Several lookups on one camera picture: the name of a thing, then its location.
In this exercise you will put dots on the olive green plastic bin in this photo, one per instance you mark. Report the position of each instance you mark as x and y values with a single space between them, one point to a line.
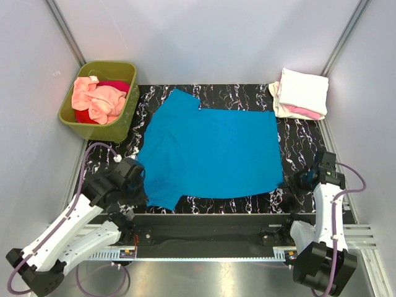
102 100

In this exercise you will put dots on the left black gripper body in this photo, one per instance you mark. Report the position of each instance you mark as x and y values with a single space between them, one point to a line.
135 193

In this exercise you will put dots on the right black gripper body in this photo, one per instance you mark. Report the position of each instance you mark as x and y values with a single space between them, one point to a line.
299 179

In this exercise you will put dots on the right aluminium frame post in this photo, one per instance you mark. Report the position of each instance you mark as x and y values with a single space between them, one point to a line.
346 34

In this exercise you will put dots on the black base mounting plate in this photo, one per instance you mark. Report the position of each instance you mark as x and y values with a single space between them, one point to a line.
210 232

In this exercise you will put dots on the left aluminium frame post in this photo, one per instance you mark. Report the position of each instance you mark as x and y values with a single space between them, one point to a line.
65 31

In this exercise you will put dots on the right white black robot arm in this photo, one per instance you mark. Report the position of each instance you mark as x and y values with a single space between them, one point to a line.
323 264

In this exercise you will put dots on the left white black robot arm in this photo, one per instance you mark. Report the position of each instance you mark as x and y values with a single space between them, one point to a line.
45 262

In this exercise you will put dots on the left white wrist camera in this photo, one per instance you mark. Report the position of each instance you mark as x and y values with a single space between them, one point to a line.
123 158

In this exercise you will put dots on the salmon pink t shirt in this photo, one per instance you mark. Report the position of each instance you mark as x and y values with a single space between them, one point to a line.
96 100

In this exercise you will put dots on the pink folded t shirt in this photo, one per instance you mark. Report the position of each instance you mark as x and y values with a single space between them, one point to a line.
300 113

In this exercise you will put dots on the blue t shirt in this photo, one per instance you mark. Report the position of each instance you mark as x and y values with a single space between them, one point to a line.
208 153

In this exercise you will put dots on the cream folded t shirt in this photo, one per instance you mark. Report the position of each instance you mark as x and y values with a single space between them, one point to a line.
273 89

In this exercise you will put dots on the red t shirt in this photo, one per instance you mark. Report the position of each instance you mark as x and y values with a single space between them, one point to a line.
116 85

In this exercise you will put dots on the aluminium frame post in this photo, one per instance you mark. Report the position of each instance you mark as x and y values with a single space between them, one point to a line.
346 34
65 31

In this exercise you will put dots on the aluminium cable duct rail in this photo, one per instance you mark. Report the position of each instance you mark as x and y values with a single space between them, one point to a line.
143 254

